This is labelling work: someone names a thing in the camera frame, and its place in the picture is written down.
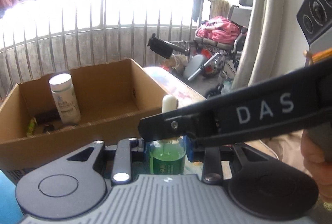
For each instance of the white supplement bottle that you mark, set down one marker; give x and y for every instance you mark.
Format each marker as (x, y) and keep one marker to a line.
(63, 93)

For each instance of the green dropper bottle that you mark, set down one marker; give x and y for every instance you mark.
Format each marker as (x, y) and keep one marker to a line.
(167, 157)

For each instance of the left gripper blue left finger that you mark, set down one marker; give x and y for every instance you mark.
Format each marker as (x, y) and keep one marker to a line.
(142, 149)

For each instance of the metal balcony railing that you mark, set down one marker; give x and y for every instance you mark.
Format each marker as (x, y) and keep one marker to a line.
(39, 37)

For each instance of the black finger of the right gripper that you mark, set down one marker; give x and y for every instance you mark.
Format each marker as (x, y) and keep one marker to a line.
(167, 125)

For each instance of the wheelchair with grey seat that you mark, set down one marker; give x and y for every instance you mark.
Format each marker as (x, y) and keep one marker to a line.
(201, 56)

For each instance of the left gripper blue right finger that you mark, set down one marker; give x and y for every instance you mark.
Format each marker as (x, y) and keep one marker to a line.
(189, 148)

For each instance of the beige curtain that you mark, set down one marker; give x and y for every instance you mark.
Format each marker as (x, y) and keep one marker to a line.
(261, 43)

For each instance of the pink blanket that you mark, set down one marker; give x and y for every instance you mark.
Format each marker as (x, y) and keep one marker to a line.
(219, 29)

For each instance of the brown cardboard box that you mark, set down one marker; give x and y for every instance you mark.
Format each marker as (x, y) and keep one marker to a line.
(112, 99)

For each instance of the person's right hand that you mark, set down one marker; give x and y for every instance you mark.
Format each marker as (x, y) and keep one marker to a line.
(314, 162)

